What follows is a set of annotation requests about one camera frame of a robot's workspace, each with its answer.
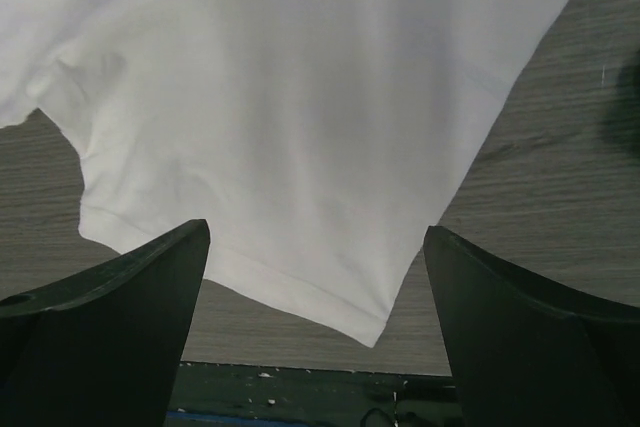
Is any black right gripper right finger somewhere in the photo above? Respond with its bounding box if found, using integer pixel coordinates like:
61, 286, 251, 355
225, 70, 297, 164
424, 226, 639, 426

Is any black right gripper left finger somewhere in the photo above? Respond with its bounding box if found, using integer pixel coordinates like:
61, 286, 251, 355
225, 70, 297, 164
1, 220, 210, 426

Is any white flower print t-shirt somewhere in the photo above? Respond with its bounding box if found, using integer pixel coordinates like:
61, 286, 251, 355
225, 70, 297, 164
1, 0, 568, 347

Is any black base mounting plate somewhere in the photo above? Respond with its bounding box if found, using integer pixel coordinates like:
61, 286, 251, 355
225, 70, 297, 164
165, 362, 465, 426

